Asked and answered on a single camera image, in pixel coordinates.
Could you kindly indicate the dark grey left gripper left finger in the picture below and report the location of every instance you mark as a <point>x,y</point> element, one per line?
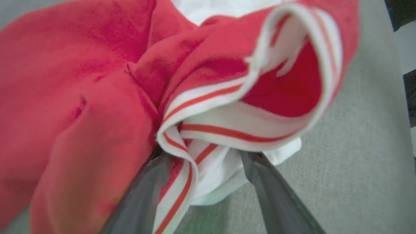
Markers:
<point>139,201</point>

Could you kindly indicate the red basketball jersey white trim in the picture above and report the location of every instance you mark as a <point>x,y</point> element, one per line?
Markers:
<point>97,97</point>

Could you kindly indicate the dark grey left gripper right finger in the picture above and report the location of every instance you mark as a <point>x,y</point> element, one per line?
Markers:
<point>276,201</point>

